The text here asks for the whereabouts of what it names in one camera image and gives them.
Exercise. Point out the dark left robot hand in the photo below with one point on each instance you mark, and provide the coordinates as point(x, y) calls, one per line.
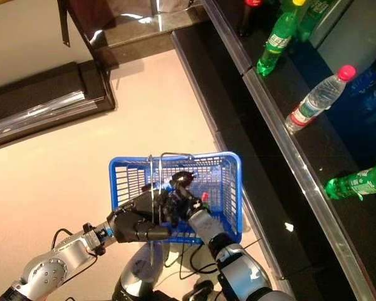
point(128, 222)

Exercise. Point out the dark right robot hand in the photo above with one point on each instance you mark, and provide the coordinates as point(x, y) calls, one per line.
point(175, 207)

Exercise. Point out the cola bottle blue Pepsi label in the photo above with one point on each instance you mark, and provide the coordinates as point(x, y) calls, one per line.
point(181, 178)

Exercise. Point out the blue plastic shopping basket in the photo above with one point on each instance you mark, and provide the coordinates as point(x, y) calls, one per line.
point(125, 160)

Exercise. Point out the clear water bottle pink cap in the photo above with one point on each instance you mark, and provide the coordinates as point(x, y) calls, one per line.
point(319, 97)

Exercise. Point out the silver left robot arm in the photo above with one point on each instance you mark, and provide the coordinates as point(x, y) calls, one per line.
point(50, 269)

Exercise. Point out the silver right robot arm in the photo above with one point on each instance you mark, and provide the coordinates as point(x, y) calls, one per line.
point(238, 272)

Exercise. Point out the green bottle in basket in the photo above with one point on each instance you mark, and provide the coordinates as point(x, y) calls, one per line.
point(206, 205)

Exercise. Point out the silver left robot leg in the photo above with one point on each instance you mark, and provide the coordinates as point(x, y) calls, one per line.
point(141, 272)

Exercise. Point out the black right robot foot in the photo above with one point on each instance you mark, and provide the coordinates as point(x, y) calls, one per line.
point(203, 288)

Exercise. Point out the black platform with clear edge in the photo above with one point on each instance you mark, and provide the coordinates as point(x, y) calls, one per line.
point(34, 91)

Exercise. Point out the black stepped display shelf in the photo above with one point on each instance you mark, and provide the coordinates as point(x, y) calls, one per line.
point(338, 150)

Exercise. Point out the glossy dark corner shelf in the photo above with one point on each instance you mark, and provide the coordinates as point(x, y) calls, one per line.
point(138, 28)

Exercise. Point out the green soda bottle yellow cap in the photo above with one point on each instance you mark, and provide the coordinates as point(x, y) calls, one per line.
point(357, 182)
point(279, 40)

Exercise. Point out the cola bottle red label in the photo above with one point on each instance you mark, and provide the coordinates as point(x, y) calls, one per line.
point(247, 19)

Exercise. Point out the black metal bracket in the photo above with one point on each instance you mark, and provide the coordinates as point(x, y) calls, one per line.
point(64, 28)

